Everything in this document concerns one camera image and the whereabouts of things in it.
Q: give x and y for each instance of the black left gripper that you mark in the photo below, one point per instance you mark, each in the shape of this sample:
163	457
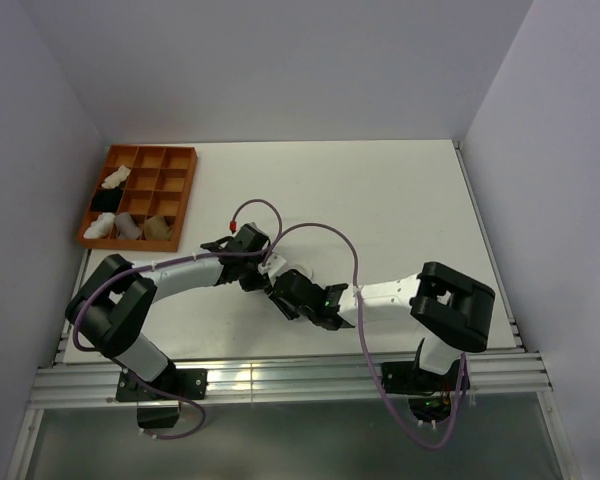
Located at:
257	283

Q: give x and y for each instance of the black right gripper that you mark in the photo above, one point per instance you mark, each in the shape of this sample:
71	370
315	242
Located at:
290	314

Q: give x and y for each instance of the tan brown long sock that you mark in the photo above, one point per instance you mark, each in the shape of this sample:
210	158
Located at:
156	228

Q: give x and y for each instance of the grey sock with red cuff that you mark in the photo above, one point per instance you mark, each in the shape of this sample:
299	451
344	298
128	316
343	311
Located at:
126	227

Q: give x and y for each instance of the white sock with black stripes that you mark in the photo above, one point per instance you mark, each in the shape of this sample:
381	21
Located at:
307	271

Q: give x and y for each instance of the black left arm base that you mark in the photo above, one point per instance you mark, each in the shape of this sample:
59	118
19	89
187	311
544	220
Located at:
159	408

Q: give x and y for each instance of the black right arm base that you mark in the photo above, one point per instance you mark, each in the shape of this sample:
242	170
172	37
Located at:
429	394

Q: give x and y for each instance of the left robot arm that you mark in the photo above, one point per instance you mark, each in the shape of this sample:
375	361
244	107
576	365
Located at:
110	308

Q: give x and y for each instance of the black rolled sock in tray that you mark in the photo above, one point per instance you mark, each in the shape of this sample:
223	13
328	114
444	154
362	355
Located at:
106	200

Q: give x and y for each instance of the white rolled sock in tray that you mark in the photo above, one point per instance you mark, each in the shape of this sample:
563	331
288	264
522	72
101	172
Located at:
100	227

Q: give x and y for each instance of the cream rolled sock in tray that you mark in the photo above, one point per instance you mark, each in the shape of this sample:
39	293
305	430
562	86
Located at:
116	178

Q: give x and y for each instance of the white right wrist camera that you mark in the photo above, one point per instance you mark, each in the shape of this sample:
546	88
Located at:
273	266

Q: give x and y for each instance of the aluminium frame rail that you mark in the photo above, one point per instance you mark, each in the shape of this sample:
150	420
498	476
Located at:
280	380

